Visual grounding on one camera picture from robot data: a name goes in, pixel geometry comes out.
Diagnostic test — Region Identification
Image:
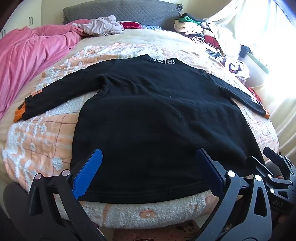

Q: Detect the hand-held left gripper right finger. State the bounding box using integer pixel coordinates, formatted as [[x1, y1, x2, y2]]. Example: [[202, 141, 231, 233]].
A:
[[195, 148, 273, 241]]

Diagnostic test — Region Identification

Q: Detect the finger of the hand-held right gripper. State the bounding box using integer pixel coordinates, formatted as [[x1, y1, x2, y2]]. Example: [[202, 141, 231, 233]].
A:
[[263, 146, 296, 177], [246, 156, 293, 195]]

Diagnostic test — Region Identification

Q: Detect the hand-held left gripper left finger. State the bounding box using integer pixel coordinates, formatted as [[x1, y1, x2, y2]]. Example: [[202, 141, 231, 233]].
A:
[[28, 148, 107, 241]]

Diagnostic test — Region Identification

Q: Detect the black long-sleeve sweater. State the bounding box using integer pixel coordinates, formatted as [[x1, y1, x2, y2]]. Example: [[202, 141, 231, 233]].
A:
[[14, 54, 270, 205]]

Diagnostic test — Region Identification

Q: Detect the pile of mixed clothes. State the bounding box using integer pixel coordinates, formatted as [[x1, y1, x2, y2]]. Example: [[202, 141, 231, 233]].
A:
[[174, 13, 252, 61]]

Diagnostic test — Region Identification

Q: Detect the orange and white checked blanket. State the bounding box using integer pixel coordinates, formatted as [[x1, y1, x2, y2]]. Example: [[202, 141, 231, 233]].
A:
[[2, 43, 279, 230]]

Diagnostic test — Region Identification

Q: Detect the green strip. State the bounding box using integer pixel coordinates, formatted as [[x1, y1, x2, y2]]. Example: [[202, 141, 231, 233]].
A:
[[246, 51, 270, 75]]

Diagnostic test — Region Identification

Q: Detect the white and dark printed cloth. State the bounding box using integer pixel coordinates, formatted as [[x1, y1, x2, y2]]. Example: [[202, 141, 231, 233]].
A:
[[228, 59, 250, 80]]

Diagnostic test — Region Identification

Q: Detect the white curtain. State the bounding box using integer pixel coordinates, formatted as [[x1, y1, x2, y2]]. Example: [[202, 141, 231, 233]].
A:
[[208, 0, 296, 160]]

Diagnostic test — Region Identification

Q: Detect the pink duvet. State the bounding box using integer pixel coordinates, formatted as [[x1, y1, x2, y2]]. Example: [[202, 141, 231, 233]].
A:
[[0, 19, 93, 120]]

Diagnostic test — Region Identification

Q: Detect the pale lilac garment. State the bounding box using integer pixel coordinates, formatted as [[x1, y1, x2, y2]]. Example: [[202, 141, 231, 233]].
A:
[[77, 15, 125, 37]]

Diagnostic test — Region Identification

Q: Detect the red cloth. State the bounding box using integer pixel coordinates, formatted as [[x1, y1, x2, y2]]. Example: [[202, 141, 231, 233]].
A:
[[120, 21, 143, 30]]

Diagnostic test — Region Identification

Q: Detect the dark blue patterned cloth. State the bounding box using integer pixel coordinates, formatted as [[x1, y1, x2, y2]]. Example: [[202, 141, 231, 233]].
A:
[[141, 24, 164, 31]]

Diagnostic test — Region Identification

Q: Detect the white wardrobe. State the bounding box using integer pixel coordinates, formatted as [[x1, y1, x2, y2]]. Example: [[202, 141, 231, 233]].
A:
[[0, 9, 36, 40]]

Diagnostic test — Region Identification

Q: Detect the grey quilted headboard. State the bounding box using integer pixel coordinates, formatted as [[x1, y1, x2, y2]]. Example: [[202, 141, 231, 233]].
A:
[[63, 0, 184, 31]]

